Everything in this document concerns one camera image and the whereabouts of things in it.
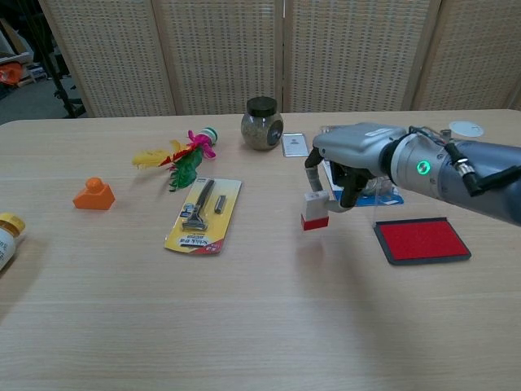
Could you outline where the colourful feather shuttlecock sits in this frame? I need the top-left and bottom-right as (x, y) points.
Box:
(130, 126), (221, 193)

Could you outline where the correction tape blue blister pack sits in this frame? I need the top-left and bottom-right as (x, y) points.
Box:
(323, 159), (406, 207)

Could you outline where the razor in yellow blister pack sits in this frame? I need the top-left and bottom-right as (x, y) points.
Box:
(164, 177), (243, 257)

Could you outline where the woven folding screen wooden frame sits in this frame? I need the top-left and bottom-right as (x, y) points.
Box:
(38, 0), (521, 119)

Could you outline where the glass jar with black lid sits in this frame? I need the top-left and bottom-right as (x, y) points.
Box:
(240, 96), (284, 152)

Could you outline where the orange toy block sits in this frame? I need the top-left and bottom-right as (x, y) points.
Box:
(72, 177), (116, 211)

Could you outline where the white drink bottle yellow cap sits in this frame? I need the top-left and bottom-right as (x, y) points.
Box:
(0, 212), (27, 273)

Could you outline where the white round cable grommet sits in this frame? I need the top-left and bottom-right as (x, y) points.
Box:
(449, 120), (486, 138)

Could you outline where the red ink pad case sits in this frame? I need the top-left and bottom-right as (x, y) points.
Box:
(372, 178), (472, 266)

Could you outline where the white and red stamp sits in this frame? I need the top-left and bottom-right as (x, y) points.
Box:
(300, 191), (330, 232)

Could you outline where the light blue printed card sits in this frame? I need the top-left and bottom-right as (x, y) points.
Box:
(281, 132), (310, 158)

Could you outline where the black tripod stand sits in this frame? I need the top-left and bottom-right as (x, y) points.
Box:
(24, 0), (87, 119)

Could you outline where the orange plastic object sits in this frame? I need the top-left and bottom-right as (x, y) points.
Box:
(0, 63), (21, 86)

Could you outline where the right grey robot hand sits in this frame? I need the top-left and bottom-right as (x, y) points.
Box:
(304, 121), (409, 215)

